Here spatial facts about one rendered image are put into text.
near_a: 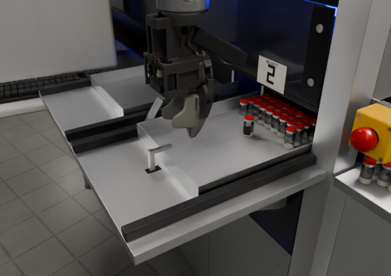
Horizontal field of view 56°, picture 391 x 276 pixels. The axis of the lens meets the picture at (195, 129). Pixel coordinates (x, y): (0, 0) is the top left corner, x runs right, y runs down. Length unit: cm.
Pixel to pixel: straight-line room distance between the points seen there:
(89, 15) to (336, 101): 98
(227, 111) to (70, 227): 122
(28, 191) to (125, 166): 155
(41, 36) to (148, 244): 100
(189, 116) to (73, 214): 150
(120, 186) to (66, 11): 85
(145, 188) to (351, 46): 42
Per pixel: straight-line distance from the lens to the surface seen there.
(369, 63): 68
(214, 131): 84
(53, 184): 226
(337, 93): 69
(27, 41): 142
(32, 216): 208
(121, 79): 115
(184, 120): 58
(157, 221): 59
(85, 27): 143
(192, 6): 51
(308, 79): 73
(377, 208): 72
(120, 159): 76
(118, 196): 67
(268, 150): 79
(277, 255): 101
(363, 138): 63
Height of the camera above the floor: 130
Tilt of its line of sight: 30 degrees down
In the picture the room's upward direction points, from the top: straight up
